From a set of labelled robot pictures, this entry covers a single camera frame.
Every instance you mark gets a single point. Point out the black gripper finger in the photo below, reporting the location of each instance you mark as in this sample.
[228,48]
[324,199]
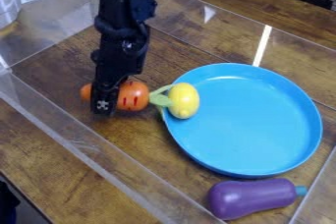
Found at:
[104,97]

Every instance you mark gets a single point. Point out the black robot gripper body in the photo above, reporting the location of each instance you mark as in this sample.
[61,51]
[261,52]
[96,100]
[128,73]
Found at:
[120,56]

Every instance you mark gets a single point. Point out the orange toy carrot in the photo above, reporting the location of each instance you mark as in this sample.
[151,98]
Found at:
[133,97]

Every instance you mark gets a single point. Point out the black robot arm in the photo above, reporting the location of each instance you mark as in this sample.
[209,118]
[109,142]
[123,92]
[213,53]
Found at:
[123,13]

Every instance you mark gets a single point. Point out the blue round plastic tray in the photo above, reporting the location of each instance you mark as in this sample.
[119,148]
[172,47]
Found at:
[257,127]

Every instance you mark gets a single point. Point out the yellow toy lemon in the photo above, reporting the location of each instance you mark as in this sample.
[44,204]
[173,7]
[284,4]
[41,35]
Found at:
[185,100]

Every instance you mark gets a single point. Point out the purple toy eggplant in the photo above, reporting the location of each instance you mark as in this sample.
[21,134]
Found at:
[235,199]

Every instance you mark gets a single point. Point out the clear acrylic enclosure wall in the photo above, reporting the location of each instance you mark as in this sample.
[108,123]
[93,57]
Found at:
[112,170]

